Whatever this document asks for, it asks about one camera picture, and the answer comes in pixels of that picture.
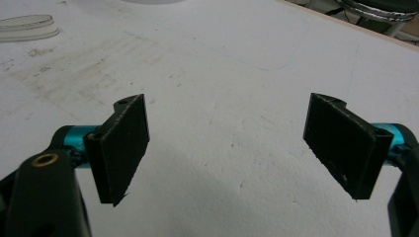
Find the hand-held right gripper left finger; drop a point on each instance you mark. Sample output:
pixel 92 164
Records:
pixel 118 151

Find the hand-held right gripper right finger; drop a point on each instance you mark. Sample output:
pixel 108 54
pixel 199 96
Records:
pixel 346 144

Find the white oval lid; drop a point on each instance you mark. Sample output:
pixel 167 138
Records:
pixel 28 27

